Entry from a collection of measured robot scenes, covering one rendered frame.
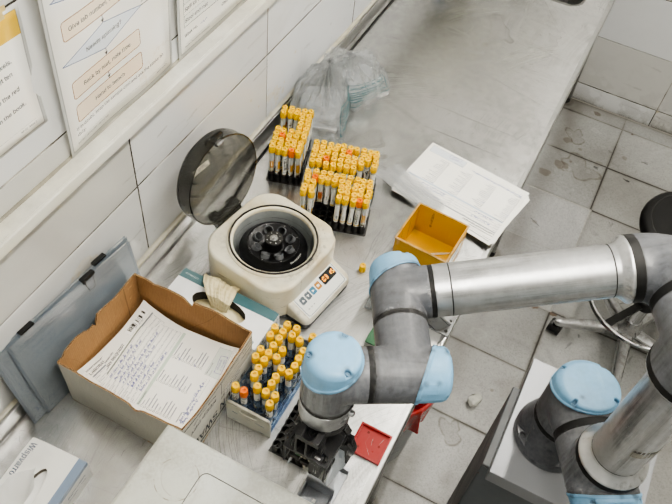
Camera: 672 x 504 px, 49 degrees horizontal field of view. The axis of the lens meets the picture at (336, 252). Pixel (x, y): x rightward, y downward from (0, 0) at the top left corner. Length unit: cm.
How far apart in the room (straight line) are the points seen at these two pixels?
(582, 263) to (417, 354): 26
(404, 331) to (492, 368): 176
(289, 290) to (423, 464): 109
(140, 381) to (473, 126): 119
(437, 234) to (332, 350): 94
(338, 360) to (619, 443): 50
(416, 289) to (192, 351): 66
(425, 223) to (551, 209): 152
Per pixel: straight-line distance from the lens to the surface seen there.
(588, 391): 138
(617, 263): 106
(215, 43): 157
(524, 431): 154
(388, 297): 101
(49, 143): 130
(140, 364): 155
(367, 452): 152
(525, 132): 221
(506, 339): 281
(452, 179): 198
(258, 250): 164
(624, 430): 120
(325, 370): 91
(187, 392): 150
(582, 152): 360
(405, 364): 95
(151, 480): 118
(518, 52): 250
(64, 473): 147
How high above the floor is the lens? 226
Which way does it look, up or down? 51 degrees down
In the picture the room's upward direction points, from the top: 8 degrees clockwise
